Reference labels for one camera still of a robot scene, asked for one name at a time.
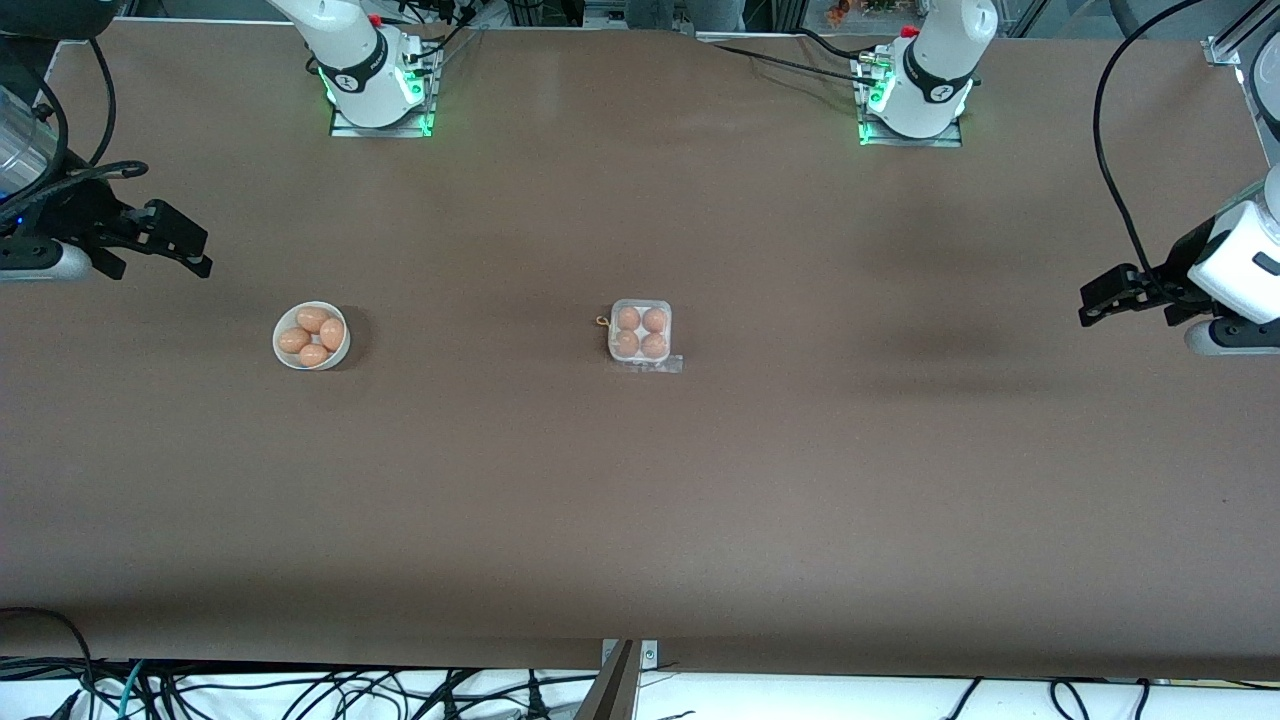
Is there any clear plastic egg box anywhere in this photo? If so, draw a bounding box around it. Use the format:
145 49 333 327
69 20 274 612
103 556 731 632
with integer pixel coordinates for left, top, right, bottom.
608 298 684 376

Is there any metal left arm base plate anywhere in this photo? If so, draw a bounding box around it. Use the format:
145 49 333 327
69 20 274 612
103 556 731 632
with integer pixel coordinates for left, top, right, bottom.
853 55 966 149

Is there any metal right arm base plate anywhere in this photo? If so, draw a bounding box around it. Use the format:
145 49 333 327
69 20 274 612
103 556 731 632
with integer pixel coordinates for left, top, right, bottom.
328 85 439 139

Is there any black table cable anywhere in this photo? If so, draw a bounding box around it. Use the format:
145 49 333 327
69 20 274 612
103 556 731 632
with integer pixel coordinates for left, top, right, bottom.
700 38 881 87
798 28 866 61

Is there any teal floor cable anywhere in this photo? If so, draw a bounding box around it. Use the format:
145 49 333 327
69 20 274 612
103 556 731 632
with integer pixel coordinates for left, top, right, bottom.
115 660 149 720

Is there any white round bowl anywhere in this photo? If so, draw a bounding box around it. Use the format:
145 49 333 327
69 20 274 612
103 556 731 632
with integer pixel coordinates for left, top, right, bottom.
272 301 352 372

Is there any metal table edge bracket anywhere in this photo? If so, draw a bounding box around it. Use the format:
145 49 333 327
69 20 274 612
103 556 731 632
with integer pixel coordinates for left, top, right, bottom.
600 638 659 673

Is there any colourful toy pile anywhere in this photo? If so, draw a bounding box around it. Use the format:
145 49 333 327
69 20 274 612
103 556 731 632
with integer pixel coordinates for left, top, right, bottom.
825 0 906 26

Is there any black looped floor cable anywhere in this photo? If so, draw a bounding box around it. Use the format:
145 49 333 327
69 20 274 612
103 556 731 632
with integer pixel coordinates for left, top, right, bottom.
0 607 96 701

